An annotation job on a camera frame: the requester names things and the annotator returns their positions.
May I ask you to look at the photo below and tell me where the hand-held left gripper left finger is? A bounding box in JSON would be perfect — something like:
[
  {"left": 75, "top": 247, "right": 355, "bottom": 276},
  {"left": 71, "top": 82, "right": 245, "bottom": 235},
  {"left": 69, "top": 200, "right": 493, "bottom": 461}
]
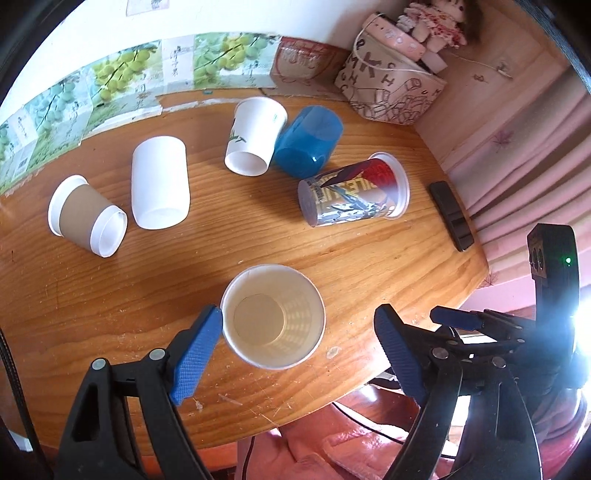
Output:
[{"left": 54, "top": 304, "right": 224, "bottom": 480}]

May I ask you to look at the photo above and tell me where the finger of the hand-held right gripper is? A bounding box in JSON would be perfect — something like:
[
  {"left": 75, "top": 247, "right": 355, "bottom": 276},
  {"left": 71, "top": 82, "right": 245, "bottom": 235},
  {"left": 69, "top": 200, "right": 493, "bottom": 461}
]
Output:
[
  {"left": 429, "top": 306, "right": 536, "bottom": 334},
  {"left": 436, "top": 325, "right": 525, "bottom": 363}
]

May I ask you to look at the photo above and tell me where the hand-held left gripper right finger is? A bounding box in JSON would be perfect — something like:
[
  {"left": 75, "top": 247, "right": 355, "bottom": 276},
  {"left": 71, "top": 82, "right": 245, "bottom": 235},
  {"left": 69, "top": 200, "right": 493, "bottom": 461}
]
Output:
[{"left": 373, "top": 304, "right": 544, "bottom": 480}]

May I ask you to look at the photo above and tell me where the plain white paper cup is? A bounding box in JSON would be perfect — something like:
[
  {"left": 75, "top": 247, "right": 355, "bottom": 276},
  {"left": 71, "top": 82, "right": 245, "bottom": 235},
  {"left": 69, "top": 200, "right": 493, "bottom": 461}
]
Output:
[{"left": 220, "top": 264, "right": 327, "bottom": 371}]

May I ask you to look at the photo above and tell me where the colourful printed paper cup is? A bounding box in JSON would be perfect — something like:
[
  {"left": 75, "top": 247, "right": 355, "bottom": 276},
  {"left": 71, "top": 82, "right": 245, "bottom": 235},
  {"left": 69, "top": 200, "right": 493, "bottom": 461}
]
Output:
[{"left": 297, "top": 152, "right": 411, "bottom": 229}]

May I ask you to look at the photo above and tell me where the brown sleeve paper cup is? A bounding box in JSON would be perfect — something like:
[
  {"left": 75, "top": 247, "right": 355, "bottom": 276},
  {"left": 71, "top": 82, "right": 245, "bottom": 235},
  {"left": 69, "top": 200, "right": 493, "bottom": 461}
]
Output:
[{"left": 47, "top": 174, "right": 129, "bottom": 258}]

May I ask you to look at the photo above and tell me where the tall white plastic cup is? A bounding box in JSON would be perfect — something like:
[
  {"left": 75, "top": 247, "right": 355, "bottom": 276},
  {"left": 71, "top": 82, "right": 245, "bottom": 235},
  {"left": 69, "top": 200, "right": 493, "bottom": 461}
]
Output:
[{"left": 131, "top": 136, "right": 191, "bottom": 230}]

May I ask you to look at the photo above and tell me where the white cup with green print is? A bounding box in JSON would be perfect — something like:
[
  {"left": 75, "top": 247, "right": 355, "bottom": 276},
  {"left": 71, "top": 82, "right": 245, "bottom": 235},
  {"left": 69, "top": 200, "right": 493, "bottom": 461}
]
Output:
[{"left": 224, "top": 96, "right": 289, "bottom": 177}]

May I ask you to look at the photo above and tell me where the blue plastic cup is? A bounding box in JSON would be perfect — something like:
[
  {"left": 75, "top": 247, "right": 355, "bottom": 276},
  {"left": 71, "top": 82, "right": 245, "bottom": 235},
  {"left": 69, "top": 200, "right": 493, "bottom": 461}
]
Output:
[{"left": 272, "top": 106, "right": 344, "bottom": 180}]

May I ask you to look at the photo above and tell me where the pink cloth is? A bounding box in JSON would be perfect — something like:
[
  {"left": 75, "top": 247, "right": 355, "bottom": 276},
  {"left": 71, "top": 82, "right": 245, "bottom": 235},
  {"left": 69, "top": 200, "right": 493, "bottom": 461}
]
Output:
[{"left": 268, "top": 378, "right": 591, "bottom": 480}]

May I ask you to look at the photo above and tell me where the black remote control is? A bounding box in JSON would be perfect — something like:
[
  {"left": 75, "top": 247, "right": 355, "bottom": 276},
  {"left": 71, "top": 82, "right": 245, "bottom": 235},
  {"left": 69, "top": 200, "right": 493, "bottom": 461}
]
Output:
[{"left": 429, "top": 181, "right": 476, "bottom": 253}]

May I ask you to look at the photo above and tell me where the pink curtain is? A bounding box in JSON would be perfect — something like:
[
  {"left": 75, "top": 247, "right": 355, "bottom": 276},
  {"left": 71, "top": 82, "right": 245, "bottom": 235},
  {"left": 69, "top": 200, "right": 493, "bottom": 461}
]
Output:
[{"left": 445, "top": 65, "right": 591, "bottom": 305}]

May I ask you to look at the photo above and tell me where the patterned fabric bag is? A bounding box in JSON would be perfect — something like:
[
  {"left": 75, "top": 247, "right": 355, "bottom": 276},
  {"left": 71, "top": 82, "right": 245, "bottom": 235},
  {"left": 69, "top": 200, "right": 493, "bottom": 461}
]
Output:
[{"left": 334, "top": 13, "right": 448, "bottom": 126}]

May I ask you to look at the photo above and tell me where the grape print cardboard box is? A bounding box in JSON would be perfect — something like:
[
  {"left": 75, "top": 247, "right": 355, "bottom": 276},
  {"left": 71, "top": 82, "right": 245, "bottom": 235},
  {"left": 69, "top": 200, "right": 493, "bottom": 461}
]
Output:
[{"left": 0, "top": 31, "right": 283, "bottom": 195}]

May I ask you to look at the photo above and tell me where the red print cardboard box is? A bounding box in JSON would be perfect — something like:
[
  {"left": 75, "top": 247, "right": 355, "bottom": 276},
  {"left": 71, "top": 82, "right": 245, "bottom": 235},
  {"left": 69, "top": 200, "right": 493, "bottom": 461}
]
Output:
[{"left": 270, "top": 37, "right": 352, "bottom": 100}]

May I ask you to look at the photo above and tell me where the rag doll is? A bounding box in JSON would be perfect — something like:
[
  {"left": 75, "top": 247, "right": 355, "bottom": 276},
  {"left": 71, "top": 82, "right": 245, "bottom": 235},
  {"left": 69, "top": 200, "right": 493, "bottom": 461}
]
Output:
[{"left": 397, "top": 0, "right": 485, "bottom": 51}]

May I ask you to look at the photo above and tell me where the thick black cable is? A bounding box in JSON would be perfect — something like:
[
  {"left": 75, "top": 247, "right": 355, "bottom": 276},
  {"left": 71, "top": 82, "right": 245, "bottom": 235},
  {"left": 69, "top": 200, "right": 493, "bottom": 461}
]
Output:
[{"left": 0, "top": 323, "right": 49, "bottom": 480}]

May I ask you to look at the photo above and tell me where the white cord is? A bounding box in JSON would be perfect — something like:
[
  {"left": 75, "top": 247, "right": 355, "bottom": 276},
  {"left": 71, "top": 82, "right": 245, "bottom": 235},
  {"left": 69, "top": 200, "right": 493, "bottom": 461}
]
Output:
[{"left": 450, "top": 52, "right": 514, "bottom": 79}]

